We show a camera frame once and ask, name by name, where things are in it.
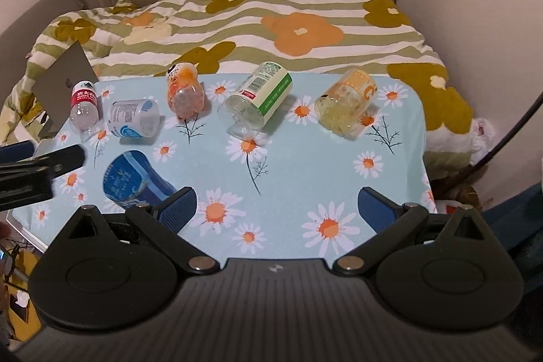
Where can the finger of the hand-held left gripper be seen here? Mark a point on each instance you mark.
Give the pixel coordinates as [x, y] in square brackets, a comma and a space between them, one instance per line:
[17, 152]
[63, 159]

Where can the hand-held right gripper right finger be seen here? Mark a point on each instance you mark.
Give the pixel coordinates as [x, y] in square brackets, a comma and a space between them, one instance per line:
[375, 210]

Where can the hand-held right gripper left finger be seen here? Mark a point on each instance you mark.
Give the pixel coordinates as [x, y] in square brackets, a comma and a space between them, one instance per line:
[177, 211]

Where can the dark blue label bottle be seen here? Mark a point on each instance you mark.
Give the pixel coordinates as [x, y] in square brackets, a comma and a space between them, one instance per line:
[127, 179]

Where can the orange label clear cup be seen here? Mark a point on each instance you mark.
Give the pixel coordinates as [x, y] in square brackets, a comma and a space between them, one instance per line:
[348, 103]

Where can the green label clear cup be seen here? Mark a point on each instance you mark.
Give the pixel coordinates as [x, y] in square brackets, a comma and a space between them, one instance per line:
[263, 95]

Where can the red label water bottle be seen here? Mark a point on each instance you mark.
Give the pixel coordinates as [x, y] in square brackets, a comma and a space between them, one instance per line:
[84, 103]

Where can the grey laptop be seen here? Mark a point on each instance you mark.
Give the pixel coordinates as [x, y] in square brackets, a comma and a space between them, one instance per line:
[63, 82]

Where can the white blue label bottle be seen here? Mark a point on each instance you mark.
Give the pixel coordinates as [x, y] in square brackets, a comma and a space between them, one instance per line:
[133, 119]

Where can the daisy print blue tablecloth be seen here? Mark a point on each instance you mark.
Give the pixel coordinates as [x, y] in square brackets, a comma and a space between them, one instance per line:
[297, 175]

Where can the white plastic bag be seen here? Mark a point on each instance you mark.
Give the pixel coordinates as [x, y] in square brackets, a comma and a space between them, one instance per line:
[462, 145]

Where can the orange print plastic bottle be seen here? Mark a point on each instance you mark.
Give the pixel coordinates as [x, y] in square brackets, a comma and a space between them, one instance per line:
[184, 90]

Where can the grey sofa back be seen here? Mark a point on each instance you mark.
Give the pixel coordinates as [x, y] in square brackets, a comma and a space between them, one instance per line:
[34, 10]

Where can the dark blue cloth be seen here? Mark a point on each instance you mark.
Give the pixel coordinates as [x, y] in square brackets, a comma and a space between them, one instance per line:
[519, 218]

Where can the yellow cloth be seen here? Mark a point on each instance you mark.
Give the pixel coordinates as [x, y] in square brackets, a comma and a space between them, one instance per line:
[23, 302]

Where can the striped flower print blanket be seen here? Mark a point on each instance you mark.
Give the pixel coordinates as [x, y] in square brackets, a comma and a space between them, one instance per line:
[254, 31]

